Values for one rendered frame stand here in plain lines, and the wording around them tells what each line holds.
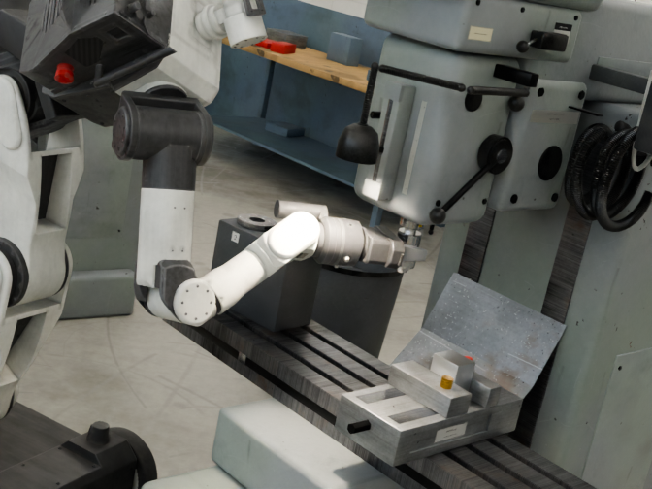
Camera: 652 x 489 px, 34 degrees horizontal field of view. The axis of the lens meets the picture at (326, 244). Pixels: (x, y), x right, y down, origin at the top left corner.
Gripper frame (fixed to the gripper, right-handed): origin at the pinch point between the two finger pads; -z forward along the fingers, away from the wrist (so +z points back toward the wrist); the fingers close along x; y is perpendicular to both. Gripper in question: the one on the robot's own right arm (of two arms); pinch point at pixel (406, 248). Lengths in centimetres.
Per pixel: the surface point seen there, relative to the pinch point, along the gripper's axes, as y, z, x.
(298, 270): 15.6, 10.1, 27.4
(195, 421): 124, -16, 163
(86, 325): 124, 14, 248
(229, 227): 11.9, 22.8, 41.3
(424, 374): 18.3, -1.2, -16.6
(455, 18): -44.8, 8.2, -14.2
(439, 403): 20.3, -1.2, -24.3
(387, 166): -16.9, 10.7, -6.5
